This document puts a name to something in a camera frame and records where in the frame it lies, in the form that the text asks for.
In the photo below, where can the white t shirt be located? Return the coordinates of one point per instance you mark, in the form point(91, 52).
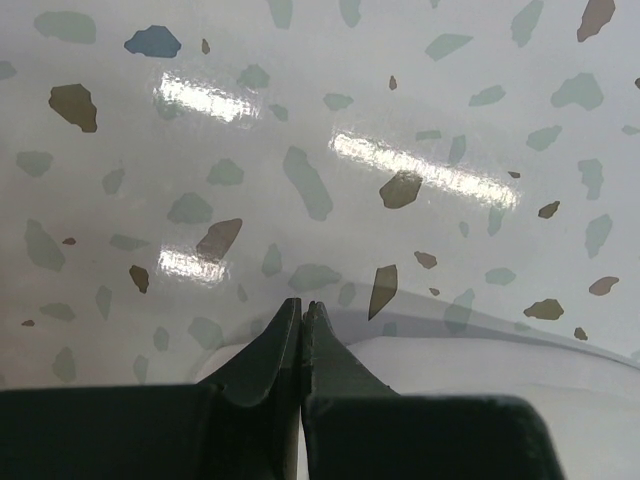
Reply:
point(587, 397)

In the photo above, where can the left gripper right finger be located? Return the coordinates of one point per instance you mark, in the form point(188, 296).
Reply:
point(357, 427)

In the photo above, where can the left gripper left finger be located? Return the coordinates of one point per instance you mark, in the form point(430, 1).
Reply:
point(240, 422)

